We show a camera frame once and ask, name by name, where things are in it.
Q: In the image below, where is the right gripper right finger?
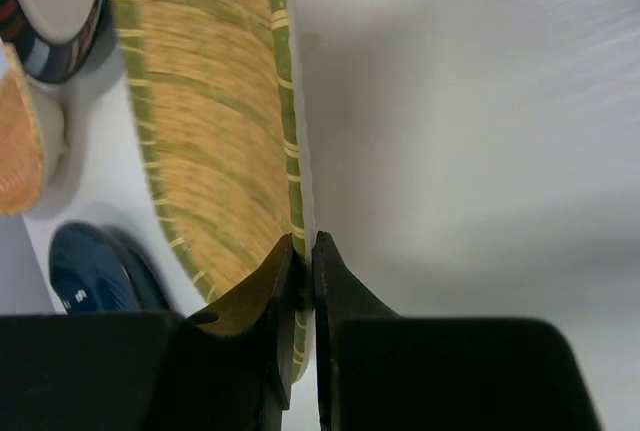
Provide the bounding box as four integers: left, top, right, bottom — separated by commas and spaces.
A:
311, 230, 556, 431

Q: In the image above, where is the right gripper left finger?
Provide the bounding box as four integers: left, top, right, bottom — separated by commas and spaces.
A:
164, 235, 295, 430

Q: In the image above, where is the orange fish-shaped woven basket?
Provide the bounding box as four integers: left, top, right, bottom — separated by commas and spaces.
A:
1, 44, 68, 216

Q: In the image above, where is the green-edged bamboo tray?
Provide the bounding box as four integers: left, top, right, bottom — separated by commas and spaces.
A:
105, 0, 317, 385

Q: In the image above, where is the dark striped rim ceramic plate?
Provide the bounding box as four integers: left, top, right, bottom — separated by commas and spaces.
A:
1, 0, 110, 85

